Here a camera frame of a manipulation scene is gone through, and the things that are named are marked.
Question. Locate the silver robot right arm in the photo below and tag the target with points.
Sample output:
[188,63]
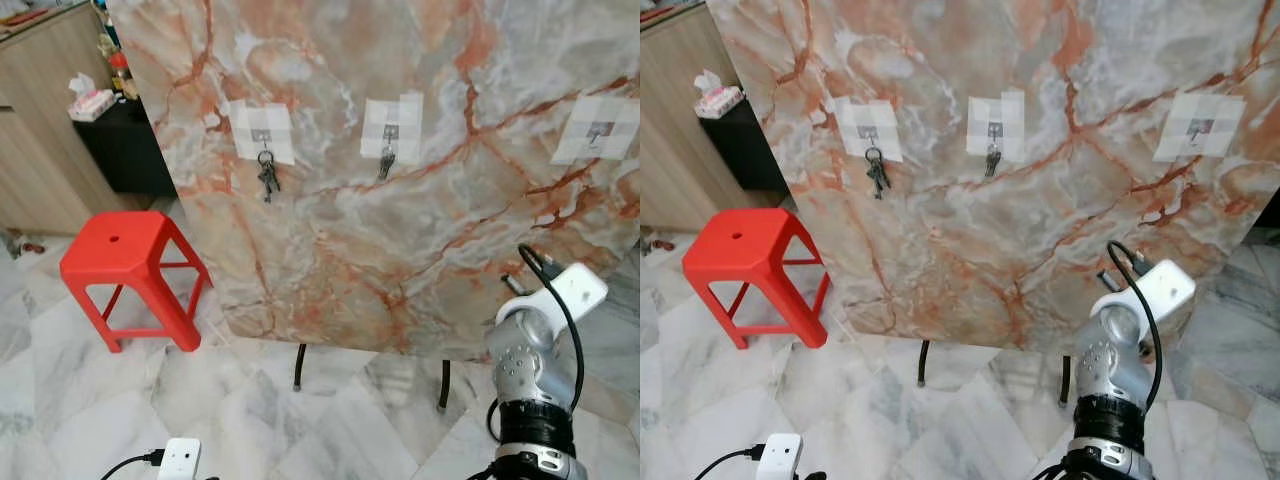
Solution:
[525,370]
[1105,370]

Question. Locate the light wooden cabinet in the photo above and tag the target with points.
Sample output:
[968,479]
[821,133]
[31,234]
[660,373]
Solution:
[670,150]
[45,120]

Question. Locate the red plastic stool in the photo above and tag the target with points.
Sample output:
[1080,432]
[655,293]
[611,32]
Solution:
[745,250]
[125,250]

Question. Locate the low black side cabinet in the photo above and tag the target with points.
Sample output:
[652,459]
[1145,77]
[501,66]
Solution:
[125,155]
[745,150]

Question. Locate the pink white tissue box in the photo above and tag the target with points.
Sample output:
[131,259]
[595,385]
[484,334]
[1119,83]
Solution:
[92,104]
[720,100]

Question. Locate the marble pattern panel board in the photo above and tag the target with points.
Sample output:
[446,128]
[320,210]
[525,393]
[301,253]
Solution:
[1000,240]
[400,230]

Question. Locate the black panel stand leg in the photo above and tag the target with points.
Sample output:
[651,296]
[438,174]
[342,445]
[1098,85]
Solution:
[444,390]
[923,365]
[1065,385]
[300,370]

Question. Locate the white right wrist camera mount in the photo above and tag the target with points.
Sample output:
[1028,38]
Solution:
[575,290]
[1165,285]

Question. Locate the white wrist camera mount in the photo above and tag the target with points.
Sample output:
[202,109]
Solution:
[575,290]
[180,460]
[1165,285]
[780,458]

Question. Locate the white taped adhesive wall hook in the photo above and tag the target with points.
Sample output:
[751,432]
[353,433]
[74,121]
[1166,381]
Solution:
[392,122]
[1198,128]
[995,122]
[868,125]
[598,130]
[262,128]

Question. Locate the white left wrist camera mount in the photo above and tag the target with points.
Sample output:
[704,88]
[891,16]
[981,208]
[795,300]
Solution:
[780,458]
[180,460]

